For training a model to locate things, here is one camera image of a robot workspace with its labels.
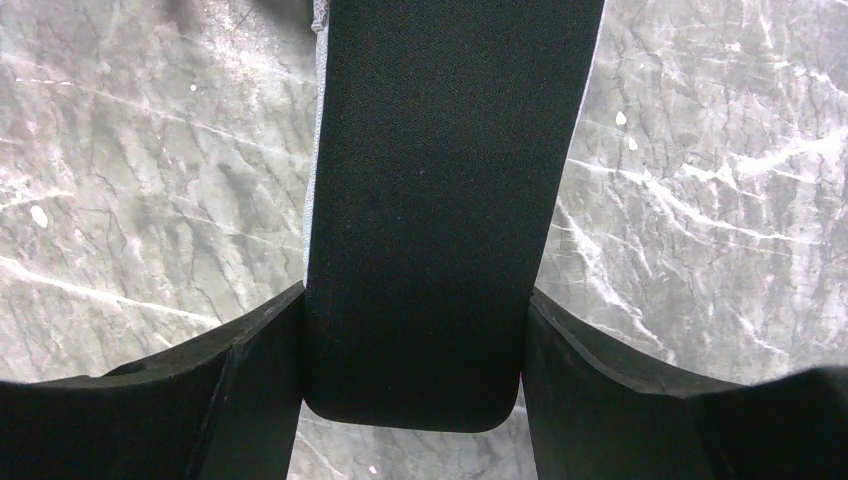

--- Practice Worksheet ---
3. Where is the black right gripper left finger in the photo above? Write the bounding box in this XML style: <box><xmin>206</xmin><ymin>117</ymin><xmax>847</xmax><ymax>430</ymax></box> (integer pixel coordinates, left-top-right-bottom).
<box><xmin>1</xmin><ymin>284</ymin><xmax>303</xmax><ymax>479</ymax></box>

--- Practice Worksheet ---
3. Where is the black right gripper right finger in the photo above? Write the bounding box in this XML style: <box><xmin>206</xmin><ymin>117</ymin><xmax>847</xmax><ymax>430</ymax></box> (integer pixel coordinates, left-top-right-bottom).
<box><xmin>522</xmin><ymin>292</ymin><xmax>847</xmax><ymax>479</ymax></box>

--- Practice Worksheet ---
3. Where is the black grey zippered case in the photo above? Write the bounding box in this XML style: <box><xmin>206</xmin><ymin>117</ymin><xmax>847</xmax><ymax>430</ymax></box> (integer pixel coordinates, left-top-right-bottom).
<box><xmin>302</xmin><ymin>0</ymin><xmax>604</xmax><ymax>432</ymax></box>

